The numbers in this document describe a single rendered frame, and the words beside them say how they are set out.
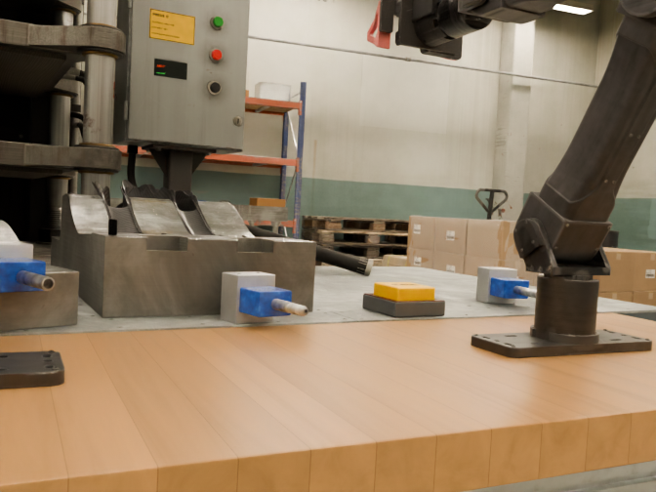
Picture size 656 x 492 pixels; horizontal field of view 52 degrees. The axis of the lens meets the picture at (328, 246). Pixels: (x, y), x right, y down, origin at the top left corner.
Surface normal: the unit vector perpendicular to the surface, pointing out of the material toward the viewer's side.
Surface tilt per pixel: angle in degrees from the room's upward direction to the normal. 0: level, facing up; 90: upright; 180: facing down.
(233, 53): 90
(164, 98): 90
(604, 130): 92
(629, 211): 90
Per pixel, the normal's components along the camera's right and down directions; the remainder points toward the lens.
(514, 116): 0.34, 0.07
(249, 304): -0.79, -0.01
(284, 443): 0.05, -1.00
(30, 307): 0.72, 0.07
